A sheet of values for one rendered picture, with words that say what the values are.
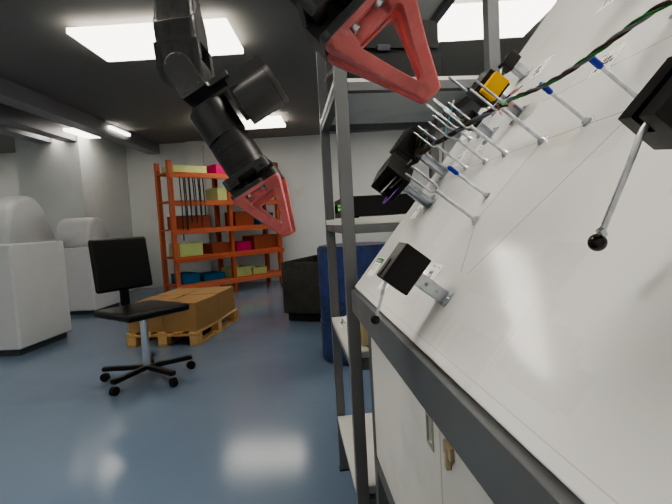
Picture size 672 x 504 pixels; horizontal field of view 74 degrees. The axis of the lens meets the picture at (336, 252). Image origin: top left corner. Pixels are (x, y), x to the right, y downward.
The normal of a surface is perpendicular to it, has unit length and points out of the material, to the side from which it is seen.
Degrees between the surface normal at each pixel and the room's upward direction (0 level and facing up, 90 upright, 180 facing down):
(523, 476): 90
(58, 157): 90
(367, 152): 90
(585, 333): 51
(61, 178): 90
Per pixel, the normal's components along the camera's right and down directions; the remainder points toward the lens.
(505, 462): -0.99, 0.07
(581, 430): -0.81, -0.57
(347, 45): 0.25, 0.46
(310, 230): 0.00, 0.07
